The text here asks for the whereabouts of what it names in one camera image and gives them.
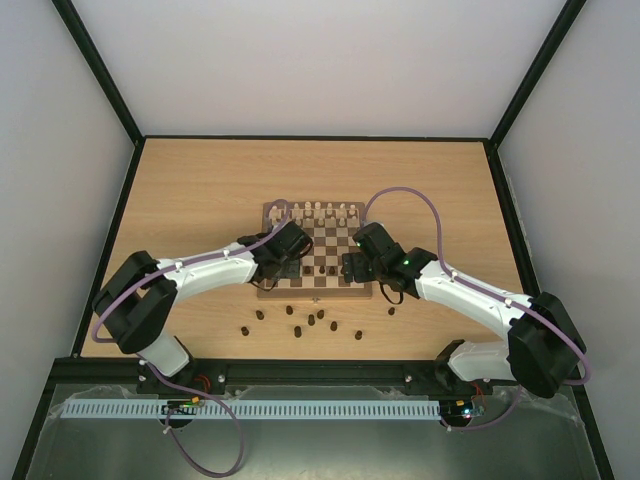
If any wooden chess board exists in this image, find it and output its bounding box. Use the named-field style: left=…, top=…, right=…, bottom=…
left=257, top=200, right=372, bottom=301

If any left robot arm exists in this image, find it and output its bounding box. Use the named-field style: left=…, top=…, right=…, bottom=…
left=92, top=221, right=313, bottom=378

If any white slotted cable duct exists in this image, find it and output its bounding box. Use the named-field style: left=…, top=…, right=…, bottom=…
left=60, top=399, right=441, bottom=421

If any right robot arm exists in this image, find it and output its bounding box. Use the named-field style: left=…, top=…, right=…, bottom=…
left=343, top=222, right=586, bottom=398

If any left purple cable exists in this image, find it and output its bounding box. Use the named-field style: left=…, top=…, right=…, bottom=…
left=92, top=198, right=291, bottom=475

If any purple cable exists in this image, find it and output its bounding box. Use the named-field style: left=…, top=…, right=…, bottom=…
left=363, top=187, right=596, bottom=434
left=92, top=198, right=291, bottom=475

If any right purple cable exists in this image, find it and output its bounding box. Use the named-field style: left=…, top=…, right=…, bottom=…
left=363, top=187, right=596, bottom=434

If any black aluminium frame rail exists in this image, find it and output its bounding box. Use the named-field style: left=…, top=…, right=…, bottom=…
left=49, top=357, right=581, bottom=396

